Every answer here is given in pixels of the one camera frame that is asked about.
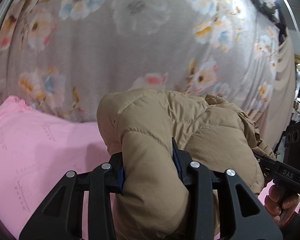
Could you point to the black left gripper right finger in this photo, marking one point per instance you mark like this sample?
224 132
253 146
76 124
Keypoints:
220 198

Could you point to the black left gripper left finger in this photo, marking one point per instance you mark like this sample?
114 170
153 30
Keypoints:
59 216

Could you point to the olive quilted puffer jacket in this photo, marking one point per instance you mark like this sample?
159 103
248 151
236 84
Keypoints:
143 124

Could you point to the person's right hand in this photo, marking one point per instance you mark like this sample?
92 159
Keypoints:
281 209

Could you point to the dark bedside furniture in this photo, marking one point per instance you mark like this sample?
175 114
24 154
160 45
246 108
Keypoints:
287 149

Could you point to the pink quilt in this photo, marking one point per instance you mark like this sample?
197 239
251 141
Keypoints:
36 150

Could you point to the grey floral bed sheet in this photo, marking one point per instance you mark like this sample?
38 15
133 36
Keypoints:
62 56

